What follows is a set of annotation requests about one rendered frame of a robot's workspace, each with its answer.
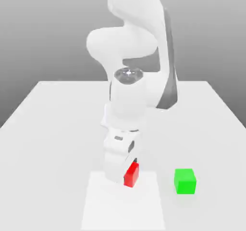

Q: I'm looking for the small green cube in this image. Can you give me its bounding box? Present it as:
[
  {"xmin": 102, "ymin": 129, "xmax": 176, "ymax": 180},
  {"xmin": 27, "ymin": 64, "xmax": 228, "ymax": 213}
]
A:
[{"xmin": 174, "ymin": 168, "xmax": 197, "ymax": 195}]

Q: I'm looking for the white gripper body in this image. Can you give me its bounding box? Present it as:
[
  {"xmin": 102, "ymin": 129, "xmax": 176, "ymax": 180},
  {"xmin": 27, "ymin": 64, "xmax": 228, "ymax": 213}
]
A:
[{"xmin": 103, "ymin": 139, "xmax": 139, "ymax": 184}]

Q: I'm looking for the small red cube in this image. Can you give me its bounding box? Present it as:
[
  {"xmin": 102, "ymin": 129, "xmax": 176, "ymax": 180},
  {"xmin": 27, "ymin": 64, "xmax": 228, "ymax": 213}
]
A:
[{"xmin": 123, "ymin": 161, "xmax": 140, "ymax": 188}]

